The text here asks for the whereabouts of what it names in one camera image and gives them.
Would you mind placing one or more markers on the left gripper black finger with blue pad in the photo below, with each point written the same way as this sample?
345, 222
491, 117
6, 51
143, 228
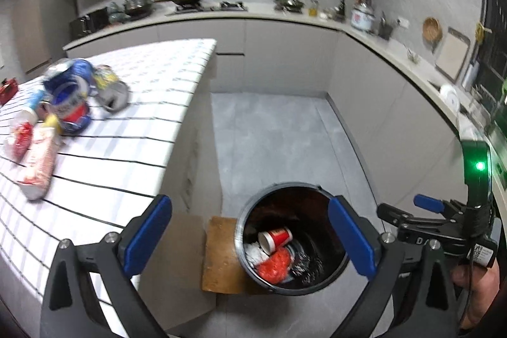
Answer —
120, 256
379, 257

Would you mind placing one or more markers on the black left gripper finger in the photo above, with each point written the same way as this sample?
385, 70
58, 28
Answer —
404, 220

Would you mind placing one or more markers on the red plastic bag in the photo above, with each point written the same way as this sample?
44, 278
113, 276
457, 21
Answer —
276, 268

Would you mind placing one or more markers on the red paper cup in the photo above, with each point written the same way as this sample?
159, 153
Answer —
271, 241

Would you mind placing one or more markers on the red white milk carton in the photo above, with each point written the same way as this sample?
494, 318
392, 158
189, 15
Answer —
35, 176

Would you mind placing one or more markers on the blue white patterned paper cup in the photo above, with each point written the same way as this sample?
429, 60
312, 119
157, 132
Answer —
35, 111

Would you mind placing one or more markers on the blue soda can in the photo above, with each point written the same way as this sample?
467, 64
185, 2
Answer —
65, 70

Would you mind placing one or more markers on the white tissue paper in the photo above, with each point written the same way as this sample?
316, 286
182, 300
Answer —
255, 254

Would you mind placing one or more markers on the black trash bin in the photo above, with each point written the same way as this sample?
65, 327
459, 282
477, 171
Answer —
318, 257

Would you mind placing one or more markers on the person's right hand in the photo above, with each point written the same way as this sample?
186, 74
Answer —
484, 288

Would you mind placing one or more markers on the checkered white tablecloth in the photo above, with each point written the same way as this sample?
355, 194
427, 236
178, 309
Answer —
105, 175

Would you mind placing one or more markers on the wooden board on floor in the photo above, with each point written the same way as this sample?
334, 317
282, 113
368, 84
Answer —
222, 271

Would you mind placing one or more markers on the clear cup red lid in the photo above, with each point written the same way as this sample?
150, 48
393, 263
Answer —
19, 140

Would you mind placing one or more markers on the yellow sponge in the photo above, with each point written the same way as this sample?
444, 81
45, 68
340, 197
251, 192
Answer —
52, 121

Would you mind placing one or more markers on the yellow green drink can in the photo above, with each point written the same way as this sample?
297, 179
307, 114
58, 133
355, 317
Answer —
112, 93

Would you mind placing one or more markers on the white rice cooker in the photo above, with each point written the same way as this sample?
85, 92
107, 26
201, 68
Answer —
362, 16

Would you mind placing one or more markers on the red lidded pot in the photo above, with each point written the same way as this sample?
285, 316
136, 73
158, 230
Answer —
8, 89

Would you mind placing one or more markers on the black microwave oven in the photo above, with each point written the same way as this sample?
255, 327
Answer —
90, 23

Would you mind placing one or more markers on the green ceramic gourd vase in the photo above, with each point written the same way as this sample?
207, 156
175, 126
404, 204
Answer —
115, 13

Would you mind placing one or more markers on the black lidded wok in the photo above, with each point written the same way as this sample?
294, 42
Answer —
138, 7

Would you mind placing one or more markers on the refrigerator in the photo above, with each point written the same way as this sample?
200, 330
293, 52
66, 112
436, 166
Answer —
41, 30

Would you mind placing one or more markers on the black gas stove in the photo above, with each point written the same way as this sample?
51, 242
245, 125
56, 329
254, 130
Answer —
219, 7

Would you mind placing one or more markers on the cutting board leaning on wall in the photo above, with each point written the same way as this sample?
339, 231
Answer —
453, 54

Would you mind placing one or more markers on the woven basket on wall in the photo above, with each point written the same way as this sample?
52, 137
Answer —
432, 31

